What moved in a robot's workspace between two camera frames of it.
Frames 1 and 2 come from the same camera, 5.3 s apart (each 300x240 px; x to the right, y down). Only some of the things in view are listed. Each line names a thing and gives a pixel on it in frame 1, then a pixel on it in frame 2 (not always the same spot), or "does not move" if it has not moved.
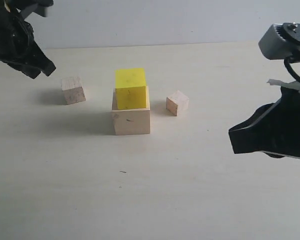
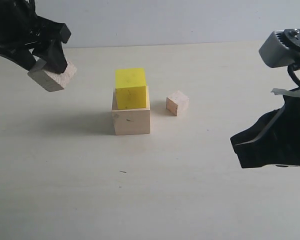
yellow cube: (130, 86) does not move
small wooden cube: (177, 103) does not move
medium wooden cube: (73, 90) to (50, 81)
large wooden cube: (131, 121) does not move
